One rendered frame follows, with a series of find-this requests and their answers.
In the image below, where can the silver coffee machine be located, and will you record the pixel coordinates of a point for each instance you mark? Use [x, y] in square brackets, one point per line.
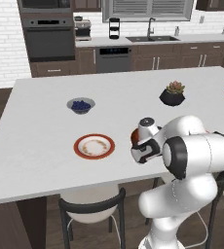
[82, 29]

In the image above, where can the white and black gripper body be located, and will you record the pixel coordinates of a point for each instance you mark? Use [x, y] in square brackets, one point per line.
[147, 151]

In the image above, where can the white wall socket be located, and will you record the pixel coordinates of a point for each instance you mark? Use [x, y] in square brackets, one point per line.
[202, 19]

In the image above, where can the dark wood upper cupboard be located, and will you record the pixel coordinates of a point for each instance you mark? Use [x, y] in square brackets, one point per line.
[216, 4]
[86, 4]

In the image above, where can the grey soap dispenser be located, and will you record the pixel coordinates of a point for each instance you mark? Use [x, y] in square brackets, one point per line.
[177, 31]

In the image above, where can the black tiered stand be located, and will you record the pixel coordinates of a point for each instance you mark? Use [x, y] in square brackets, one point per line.
[114, 28]

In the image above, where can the steel dishwasher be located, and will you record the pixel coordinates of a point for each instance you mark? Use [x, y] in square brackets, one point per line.
[113, 60]

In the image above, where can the dark sink basin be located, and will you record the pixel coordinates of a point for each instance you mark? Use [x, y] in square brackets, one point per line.
[153, 38]

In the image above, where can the built-in steel oven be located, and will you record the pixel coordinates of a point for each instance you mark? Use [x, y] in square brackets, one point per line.
[49, 40]

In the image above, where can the red-rimmed white plate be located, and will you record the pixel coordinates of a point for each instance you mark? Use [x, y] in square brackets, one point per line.
[94, 146]

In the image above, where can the grey bowl with blue inside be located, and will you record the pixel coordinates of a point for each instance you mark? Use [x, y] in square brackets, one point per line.
[81, 106]

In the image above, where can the dark sink tap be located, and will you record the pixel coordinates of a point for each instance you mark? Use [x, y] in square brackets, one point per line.
[150, 26]

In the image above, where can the built-in microwave oven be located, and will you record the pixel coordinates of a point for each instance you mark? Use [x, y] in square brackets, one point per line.
[44, 4]

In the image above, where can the dark wood island base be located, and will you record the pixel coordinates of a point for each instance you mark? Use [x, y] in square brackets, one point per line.
[16, 223]

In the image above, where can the window with grey blinds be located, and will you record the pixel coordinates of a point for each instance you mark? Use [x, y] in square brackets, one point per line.
[149, 8]

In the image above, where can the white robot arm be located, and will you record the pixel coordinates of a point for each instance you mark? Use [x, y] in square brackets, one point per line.
[195, 152]

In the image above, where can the succulent in black pot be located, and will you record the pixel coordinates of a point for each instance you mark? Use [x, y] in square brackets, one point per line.
[172, 94]

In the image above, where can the red plate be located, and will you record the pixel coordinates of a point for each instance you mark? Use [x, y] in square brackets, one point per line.
[134, 135]

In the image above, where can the dark wood lower cupboards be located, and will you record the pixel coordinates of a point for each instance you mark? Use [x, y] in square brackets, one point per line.
[65, 66]
[182, 56]

